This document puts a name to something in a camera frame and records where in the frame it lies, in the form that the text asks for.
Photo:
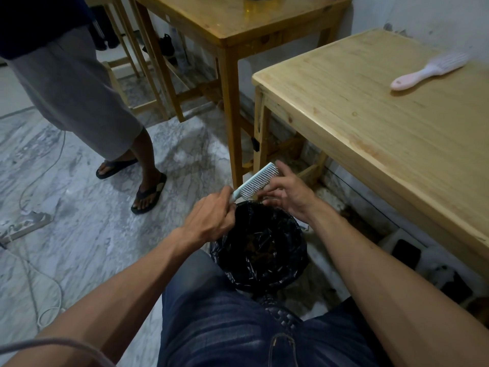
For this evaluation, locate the person's left hand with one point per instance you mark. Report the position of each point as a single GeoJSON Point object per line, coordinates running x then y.
{"type": "Point", "coordinates": [208, 219]}

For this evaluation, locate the person's right hand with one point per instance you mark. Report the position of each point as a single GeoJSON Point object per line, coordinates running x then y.
{"type": "Point", "coordinates": [294, 198]}

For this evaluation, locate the light blue hairbrush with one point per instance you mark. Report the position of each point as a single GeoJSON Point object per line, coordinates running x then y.
{"type": "Point", "coordinates": [256, 183]}

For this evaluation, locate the bin with black bag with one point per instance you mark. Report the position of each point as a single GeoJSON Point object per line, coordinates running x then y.
{"type": "Point", "coordinates": [275, 273]}

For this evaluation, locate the pink hairbrush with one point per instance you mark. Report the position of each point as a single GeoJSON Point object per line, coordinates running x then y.
{"type": "Point", "coordinates": [412, 80]}

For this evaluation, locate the person's right forearm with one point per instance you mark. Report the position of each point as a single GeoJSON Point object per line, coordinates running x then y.
{"type": "Point", "coordinates": [401, 294]}

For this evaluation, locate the person's left forearm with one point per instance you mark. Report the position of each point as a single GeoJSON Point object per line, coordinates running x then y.
{"type": "Point", "coordinates": [114, 298]}

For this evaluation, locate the person's blue jeans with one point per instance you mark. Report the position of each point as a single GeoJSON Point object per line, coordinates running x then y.
{"type": "Point", "coordinates": [214, 328]}

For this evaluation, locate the person's black woven shoe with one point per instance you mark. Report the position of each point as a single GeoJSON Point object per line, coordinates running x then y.
{"type": "Point", "coordinates": [282, 315]}

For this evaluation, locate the black sandal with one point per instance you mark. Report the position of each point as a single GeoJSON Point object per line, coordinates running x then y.
{"type": "Point", "coordinates": [116, 168]}
{"type": "Point", "coordinates": [149, 194]}

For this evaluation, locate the white plastic stool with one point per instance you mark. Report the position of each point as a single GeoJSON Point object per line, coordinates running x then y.
{"type": "Point", "coordinates": [435, 259]}

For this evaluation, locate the white power strip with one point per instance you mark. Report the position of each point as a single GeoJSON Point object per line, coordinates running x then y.
{"type": "Point", "coordinates": [26, 225]}

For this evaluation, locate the dark wooden table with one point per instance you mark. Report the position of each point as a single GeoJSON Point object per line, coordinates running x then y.
{"type": "Point", "coordinates": [237, 15]}

